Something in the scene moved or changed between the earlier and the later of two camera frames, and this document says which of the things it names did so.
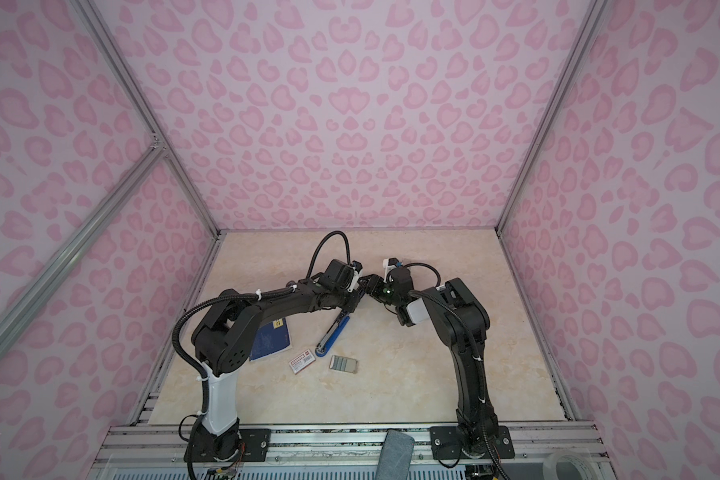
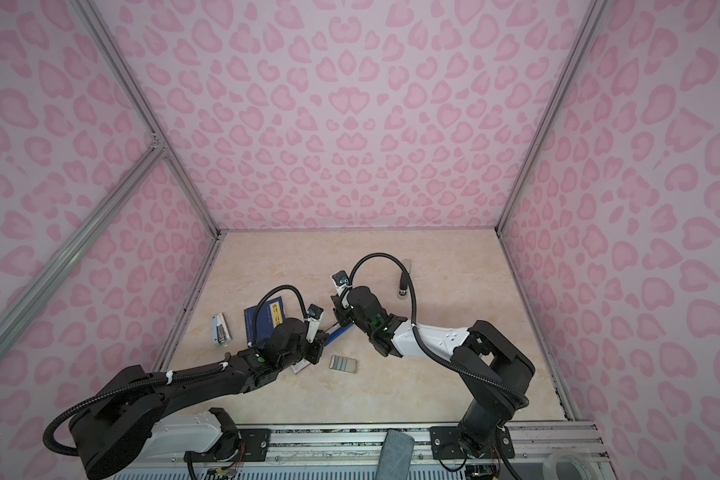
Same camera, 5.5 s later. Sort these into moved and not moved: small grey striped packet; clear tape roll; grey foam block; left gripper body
Moved: left gripper body
Not moved: grey foam block; clear tape roll; small grey striped packet
